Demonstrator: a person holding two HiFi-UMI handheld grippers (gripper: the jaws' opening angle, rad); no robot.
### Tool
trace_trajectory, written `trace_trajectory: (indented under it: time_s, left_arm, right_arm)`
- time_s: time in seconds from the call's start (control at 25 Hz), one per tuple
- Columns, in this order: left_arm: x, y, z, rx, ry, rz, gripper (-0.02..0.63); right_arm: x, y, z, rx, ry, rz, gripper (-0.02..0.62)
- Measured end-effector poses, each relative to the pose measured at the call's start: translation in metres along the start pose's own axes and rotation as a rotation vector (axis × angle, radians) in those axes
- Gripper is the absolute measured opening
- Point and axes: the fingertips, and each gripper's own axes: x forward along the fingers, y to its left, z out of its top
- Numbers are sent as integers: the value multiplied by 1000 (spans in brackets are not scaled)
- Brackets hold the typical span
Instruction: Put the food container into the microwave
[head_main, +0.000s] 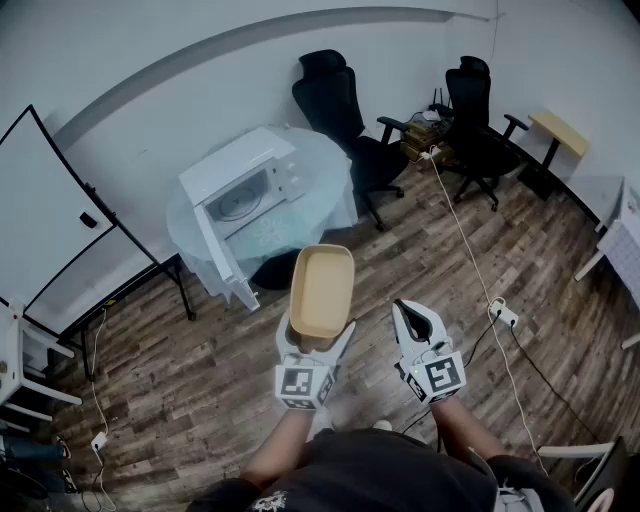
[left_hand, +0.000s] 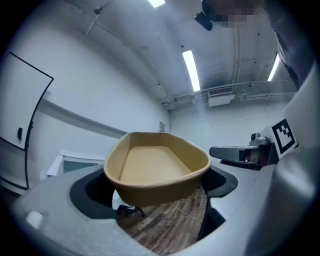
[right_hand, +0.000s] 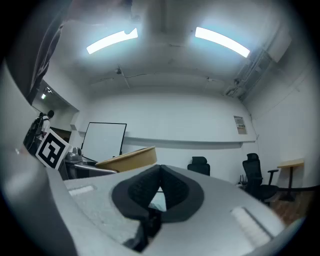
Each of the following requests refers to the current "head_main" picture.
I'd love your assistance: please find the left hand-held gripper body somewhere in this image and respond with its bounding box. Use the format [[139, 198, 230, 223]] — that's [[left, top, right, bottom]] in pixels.
[[273, 348, 347, 412]]

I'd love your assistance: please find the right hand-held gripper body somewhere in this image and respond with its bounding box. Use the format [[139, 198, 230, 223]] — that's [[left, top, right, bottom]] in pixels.
[[396, 337, 468, 405]]

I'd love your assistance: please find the tan rectangular tray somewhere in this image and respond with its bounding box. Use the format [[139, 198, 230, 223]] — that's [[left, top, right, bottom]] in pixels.
[[289, 244, 356, 351]]

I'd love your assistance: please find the white microwave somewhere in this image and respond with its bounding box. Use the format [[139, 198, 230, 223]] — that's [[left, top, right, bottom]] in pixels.
[[178, 125, 307, 312]]

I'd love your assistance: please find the person's right forearm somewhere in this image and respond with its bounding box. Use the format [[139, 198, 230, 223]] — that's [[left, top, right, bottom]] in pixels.
[[429, 397, 511, 464]]

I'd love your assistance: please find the person's left forearm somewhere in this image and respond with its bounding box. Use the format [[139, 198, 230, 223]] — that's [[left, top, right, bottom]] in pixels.
[[241, 407, 314, 489]]

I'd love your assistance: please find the person's left shoe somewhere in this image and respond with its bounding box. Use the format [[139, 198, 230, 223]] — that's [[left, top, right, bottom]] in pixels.
[[307, 407, 334, 441]]

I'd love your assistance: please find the white power strip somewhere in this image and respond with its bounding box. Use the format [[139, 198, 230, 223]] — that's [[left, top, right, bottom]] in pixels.
[[488, 298, 520, 329]]

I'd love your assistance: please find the person's black shirt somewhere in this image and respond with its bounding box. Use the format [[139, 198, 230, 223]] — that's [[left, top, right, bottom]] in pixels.
[[187, 427, 576, 512]]

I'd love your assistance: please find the round glass table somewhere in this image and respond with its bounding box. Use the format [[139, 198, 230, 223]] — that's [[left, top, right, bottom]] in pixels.
[[165, 124, 359, 306]]

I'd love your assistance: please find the white chair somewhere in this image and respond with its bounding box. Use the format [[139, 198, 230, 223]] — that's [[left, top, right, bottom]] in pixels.
[[537, 435, 640, 512]]

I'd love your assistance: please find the white table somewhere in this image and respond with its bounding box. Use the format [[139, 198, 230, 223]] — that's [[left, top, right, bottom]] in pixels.
[[569, 174, 640, 351]]

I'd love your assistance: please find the black office chair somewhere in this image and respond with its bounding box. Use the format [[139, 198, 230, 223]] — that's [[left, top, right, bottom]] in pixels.
[[291, 48, 411, 232], [443, 55, 530, 213]]

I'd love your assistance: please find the black router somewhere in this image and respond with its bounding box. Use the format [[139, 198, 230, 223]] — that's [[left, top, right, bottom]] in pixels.
[[428, 87, 454, 119]]

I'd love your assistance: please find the small wooden side table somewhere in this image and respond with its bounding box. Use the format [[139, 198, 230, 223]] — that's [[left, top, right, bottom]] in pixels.
[[517, 110, 590, 201]]

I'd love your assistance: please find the whiteboard on black stand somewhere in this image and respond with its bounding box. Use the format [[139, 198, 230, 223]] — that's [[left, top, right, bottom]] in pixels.
[[0, 103, 197, 381]]

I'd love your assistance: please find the white desk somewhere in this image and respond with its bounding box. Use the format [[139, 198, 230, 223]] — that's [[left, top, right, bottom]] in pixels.
[[0, 297, 84, 434]]

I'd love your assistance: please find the long cream cable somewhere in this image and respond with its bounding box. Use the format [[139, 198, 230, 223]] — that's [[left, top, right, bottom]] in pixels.
[[422, 147, 550, 476]]

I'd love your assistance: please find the black floor cable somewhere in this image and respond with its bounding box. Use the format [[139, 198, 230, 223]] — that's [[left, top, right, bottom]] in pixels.
[[507, 324, 601, 446]]

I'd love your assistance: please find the thin white cable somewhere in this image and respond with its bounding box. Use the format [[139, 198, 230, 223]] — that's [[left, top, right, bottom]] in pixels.
[[89, 309, 110, 436]]

